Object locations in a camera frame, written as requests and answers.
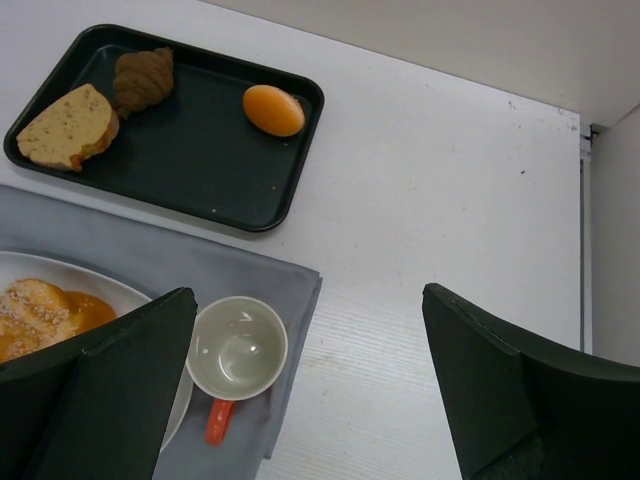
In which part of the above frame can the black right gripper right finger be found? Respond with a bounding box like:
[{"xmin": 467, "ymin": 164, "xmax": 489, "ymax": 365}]
[{"xmin": 422, "ymin": 283, "xmax": 639, "ymax": 479}]

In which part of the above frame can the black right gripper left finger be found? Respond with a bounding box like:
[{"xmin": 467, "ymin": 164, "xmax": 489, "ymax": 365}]
[{"xmin": 1, "ymin": 287, "xmax": 197, "ymax": 479}]

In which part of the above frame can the large sugared orange bun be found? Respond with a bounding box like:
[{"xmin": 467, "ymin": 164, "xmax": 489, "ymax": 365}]
[{"xmin": 1, "ymin": 278, "xmax": 117, "ymax": 362}]

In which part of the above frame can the yellow bread slice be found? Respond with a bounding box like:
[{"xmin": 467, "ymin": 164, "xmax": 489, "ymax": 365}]
[{"xmin": 17, "ymin": 83, "xmax": 120, "ymax": 172}]

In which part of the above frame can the orange mug white inside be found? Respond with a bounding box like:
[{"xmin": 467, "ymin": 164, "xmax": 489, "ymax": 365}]
[{"xmin": 186, "ymin": 296, "xmax": 289, "ymax": 446}]

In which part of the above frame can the grey cloth placemat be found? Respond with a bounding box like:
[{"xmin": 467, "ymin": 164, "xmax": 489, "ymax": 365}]
[{"xmin": 1, "ymin": 186, "xmax": 322, "ymax": 479}]

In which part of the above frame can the white oval plate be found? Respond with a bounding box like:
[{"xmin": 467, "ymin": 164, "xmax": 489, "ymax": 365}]
[{"xmin": 1, "ymin": 251, "xmax": 193, "ymax": 452}]

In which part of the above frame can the black rectangular tray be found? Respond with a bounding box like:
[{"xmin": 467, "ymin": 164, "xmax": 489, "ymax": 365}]
[{"xmin": 4, "ymin": 24, "xmax": 324, "ymax": 232}]

